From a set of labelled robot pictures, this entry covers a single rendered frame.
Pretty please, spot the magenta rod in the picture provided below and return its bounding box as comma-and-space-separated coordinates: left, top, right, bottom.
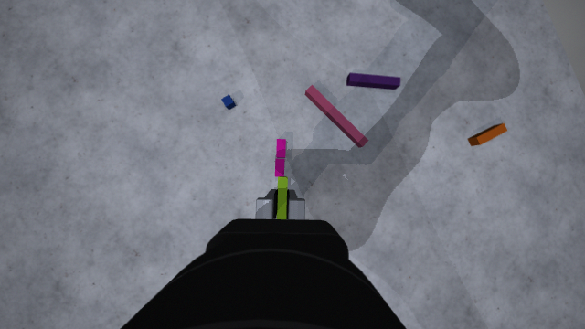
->
275, 158, 284, 177
276, 139, 286, 158

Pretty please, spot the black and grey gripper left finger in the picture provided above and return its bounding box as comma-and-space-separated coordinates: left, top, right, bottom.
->
255, 189, 278, 219

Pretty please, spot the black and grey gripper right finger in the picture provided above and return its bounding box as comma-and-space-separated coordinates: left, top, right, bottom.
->
286, 189, 305, 219

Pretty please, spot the orange rod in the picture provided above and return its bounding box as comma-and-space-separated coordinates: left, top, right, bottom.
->
468, 123, 507, 146

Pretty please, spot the small blue cube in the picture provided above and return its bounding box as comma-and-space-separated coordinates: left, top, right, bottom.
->
222, 95, 236, 110

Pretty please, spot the pink rod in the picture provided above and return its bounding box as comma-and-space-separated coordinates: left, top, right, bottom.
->
304, 85, 368, 148

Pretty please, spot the lime green rectangular bar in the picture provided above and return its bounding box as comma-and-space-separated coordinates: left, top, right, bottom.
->
277, 176, 288, 219

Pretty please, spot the purple rod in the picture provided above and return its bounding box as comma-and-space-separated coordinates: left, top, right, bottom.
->
346, 73, 400, 90

